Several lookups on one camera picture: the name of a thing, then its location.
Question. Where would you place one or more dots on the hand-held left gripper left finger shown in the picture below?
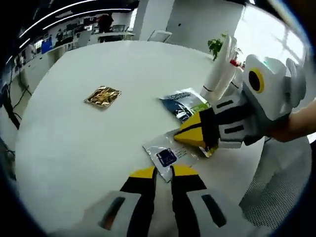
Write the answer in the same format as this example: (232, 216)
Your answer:
(140, 202)

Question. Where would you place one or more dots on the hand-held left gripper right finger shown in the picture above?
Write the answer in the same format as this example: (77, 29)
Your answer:
(190, 205)

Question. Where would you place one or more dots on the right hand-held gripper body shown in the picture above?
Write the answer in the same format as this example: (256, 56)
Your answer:
(271, 89)

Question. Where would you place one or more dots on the dark green skincare sachet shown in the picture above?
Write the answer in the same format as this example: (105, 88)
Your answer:
(185, 103)

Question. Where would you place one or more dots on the slim skincare bottle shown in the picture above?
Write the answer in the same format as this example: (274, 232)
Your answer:
(235, 81)

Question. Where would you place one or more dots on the clear skincare bottle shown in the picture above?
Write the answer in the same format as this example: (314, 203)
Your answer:
(211, 79)

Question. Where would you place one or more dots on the red-collared skincare bottle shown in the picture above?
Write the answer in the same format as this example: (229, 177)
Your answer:
(237, 63)

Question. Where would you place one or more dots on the small clear skincare sachet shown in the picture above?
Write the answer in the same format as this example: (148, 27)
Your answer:
(168, 153)

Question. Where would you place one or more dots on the white skincare tube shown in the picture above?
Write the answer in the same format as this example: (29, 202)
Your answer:
(225, 61)

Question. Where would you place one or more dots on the gold skincare sachet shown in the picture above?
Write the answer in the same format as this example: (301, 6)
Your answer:
(102, 97)

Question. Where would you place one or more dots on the person's right hand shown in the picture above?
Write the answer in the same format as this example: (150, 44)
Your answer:
(284, 128)

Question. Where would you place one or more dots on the potted green plant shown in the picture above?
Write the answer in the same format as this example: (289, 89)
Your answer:
(216, 45)

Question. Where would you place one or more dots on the white mesh chair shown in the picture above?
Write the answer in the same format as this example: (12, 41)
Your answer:
(276, 182)

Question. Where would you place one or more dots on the white office chair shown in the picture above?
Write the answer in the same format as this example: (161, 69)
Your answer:
(159, 36)

